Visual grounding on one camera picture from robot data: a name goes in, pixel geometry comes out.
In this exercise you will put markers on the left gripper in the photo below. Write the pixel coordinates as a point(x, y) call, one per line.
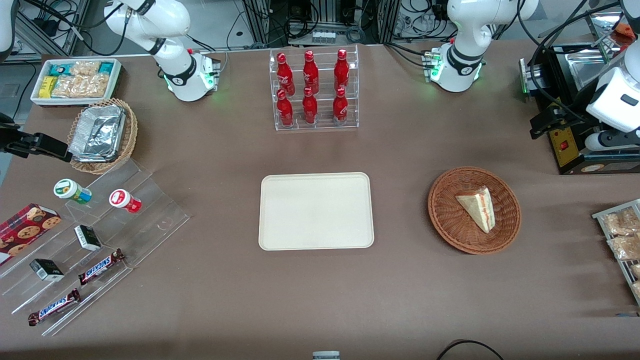
point(569, 113)

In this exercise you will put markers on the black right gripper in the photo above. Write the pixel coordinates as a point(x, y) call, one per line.
point(11, 141)

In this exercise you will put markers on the triangular sandwich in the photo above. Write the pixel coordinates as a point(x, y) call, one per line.
point(479, 207)

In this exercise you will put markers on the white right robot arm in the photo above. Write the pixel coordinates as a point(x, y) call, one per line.
point(170, 30)

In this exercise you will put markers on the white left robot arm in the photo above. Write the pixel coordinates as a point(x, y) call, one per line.
point(465, 30)

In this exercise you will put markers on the tan wicker basket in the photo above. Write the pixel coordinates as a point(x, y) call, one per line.
point(131, 132)

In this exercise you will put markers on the brown wicker basket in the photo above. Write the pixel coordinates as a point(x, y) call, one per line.
point(450, 220)

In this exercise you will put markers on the cream plastic tray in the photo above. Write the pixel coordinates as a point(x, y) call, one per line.
point(315, 210)

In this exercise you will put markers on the black metal appliance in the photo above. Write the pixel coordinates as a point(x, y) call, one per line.
point(562, 145)

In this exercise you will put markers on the green lidded cup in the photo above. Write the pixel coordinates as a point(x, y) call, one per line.
point(67, 189)

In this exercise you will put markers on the stacked aluminium foil trays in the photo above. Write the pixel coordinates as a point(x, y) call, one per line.
point(97, 132)

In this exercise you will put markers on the yellow snack packet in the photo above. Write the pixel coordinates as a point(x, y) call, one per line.
point(47, 87)

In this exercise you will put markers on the clear bag beige snacks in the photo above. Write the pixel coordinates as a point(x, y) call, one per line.
point(65, 87)
point(94, 86)
point(85, 68)

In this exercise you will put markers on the teal snack packet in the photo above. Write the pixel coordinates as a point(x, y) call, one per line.
point(60, 69)
point(106, 68)

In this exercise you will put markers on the red cookie box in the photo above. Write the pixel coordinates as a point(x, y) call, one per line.
point(25, 230)

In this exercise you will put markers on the red lidded cup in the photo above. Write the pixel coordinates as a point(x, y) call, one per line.
point(121, 199)

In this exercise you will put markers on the white plastic bin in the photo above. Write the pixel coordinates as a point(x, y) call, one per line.
point(116, 82)

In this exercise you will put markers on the small black box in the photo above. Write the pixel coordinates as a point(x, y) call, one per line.
point(87, 238)
point(46, 270)

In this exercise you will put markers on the orange food item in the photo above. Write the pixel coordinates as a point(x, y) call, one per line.
point(626, 30)

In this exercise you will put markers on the clear acrylic stepped display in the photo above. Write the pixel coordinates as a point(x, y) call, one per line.
point(150, 210)

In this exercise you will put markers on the clear bag brown snacks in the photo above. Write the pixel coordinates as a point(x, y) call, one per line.
point(636, 271)
point(626, 247)
point(637, 289)
point(622, 222)

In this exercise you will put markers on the snickers chocolate bar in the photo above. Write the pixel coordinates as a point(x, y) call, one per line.
point(100, 267)
point(54, 307)

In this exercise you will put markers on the red cola bottle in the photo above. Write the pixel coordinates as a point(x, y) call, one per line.
point(341, 71)
point(309, 107)
point(284, 110)
point(310, 74)
point(284, 75)
point(340, 106)

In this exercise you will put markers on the clear acrylic bottle rack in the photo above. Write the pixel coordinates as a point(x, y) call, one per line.
point(325, 125)

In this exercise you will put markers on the grey power strip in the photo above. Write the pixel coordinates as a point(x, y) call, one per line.
point(323, 36)

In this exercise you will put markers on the grey device edge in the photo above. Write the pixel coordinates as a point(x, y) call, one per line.
point(326, 355)

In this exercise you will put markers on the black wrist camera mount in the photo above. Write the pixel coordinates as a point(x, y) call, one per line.
point(607, 141)

